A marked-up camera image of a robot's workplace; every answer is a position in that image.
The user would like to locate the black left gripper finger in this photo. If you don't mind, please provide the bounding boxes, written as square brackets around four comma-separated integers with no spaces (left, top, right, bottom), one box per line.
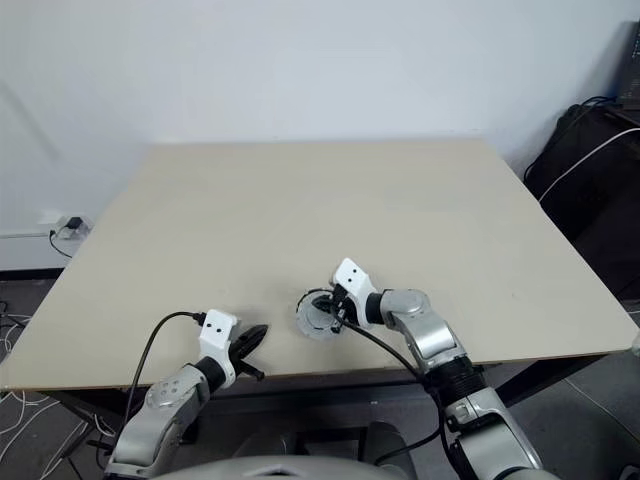
[234,330,267,361]
[233,323,270,347]

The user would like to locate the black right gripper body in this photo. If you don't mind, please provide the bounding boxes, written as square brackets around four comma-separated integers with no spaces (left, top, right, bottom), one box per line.
[329,283,359,327]

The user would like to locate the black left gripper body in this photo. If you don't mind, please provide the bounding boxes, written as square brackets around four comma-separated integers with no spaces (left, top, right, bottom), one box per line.
[230,355,265,382]

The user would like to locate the grey robot torso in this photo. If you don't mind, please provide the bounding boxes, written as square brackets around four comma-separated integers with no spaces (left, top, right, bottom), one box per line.
[183,441,401,480]

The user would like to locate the large black bag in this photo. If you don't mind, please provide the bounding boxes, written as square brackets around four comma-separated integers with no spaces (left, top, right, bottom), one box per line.
[523,101,640,302]

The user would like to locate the black computer monitor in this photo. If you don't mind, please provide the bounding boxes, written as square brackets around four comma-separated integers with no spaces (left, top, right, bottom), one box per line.
[616,20,640,114]

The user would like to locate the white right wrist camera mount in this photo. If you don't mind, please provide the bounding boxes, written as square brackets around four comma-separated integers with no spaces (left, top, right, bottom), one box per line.
[331,257,378,329]

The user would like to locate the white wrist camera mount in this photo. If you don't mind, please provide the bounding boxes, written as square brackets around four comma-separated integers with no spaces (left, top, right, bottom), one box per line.
[331,257,378,329]
[198,308,241,388]

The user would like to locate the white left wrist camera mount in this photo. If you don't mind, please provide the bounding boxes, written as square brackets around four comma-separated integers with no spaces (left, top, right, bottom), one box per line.
[198,308,241,388]

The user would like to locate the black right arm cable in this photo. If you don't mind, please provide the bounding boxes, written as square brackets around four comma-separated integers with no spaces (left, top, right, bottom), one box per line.
[343,319,452,462]

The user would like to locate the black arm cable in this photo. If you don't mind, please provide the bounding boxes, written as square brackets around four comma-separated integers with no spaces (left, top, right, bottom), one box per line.
[343,319,452,462]
[121,311,207,427]

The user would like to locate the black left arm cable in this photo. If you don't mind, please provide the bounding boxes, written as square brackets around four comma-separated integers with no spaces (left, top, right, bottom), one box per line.
[121,311,207,427]

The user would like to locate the thin black wall cable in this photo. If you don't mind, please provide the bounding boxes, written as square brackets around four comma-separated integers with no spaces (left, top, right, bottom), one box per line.
[48,228,74,259]

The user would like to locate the tangled white floor cables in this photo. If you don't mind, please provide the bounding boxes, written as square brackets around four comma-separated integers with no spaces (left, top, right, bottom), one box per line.
[0,298,122,477]

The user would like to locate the white wall socket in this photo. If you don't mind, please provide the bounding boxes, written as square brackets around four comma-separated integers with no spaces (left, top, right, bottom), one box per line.
[38,211,94,242]

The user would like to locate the white cable over bag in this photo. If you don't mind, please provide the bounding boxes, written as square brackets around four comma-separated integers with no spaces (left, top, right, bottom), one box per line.
[538,126,640,204]

